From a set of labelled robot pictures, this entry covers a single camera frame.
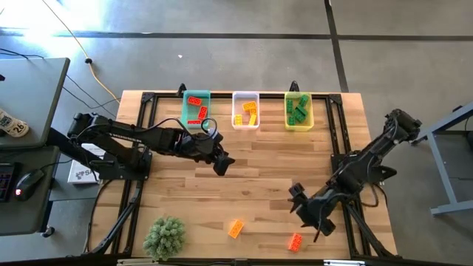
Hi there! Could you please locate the grey metal stand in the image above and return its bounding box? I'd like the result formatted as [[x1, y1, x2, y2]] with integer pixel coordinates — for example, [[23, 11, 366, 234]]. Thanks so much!
[[406, 101, 473, 217]]

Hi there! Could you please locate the green artificial plant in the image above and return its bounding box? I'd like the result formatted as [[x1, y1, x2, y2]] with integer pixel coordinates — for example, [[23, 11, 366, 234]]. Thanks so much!
[[143, 216, 187, 261]]

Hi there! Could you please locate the black floor cable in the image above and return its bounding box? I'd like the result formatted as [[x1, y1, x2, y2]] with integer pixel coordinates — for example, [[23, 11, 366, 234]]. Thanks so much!
[[0, 47, 121, 118]]

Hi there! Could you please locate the silver bracket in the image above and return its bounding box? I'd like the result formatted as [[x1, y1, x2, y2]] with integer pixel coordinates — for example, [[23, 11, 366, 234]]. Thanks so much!
[[324, 260, 366, 266], [117, 258, 158, 266]]

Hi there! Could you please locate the yellow floor cable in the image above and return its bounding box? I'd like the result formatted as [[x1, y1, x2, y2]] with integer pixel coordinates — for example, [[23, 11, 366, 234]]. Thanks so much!
[[39, 0, 123, 105]]

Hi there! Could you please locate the clear white plastic bin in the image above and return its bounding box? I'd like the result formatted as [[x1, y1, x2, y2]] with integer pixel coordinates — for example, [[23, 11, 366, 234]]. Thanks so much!
[[231, 91, 261, 131]]

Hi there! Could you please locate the black computer mouse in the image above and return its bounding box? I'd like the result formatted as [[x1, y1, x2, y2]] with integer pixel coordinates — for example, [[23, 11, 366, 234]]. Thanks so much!
[[13, 168, 45, 202]]

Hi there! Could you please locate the dark grey desk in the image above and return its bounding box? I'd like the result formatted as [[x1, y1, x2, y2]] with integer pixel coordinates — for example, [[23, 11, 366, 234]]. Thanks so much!
[[0, 145, 61, 237]]

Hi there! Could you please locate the black aluminium table frame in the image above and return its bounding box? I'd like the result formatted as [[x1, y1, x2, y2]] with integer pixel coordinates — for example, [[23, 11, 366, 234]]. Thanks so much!
[[83, 90, 398, 259]]

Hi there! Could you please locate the teal translucent plastic bin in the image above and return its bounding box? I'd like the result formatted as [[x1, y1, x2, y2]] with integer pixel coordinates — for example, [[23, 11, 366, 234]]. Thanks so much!
[[180, 89, 211, 130]]

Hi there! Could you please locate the yellow-green translucent plastic bin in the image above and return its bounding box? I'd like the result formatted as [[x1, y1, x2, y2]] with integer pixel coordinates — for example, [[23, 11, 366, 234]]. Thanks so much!
[[284, 91, 315, 132]]

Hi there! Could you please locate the white box on floor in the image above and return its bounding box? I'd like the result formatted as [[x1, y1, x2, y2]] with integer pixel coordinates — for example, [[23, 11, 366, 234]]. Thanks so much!
[[67, 143, 108, 185]]

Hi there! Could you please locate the black keyboard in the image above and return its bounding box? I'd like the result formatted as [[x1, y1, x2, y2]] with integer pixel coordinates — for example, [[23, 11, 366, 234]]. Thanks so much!
[[0, 163, 16, 203]]

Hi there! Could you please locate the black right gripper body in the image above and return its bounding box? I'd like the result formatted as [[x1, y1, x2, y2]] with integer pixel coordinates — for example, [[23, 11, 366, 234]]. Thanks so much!
[[289, 183, 337, 240]]

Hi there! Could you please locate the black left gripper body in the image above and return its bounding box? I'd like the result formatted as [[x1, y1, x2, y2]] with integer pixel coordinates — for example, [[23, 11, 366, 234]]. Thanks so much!
[[191, 129, 235, 177]]

